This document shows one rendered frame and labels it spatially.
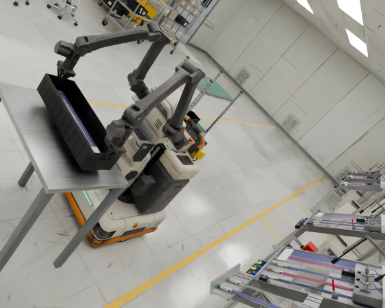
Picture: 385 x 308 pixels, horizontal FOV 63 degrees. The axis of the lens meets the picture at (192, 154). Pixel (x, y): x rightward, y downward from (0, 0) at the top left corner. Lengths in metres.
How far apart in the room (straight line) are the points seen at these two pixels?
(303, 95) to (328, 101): 0.80
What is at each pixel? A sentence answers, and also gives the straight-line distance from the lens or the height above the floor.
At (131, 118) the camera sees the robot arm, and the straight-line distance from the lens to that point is 1.39.
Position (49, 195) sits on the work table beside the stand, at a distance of 1.46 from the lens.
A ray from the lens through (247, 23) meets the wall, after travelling 12.09.
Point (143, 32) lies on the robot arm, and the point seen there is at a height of 1.40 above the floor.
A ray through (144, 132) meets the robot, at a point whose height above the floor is 0.90.
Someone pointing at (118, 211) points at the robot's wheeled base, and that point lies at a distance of 2.34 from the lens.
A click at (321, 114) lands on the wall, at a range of 10.76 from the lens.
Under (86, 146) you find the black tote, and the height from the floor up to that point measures 0.94.
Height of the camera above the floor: 1.76
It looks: 23 degrees down
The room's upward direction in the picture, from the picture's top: 42 degrees clockwise
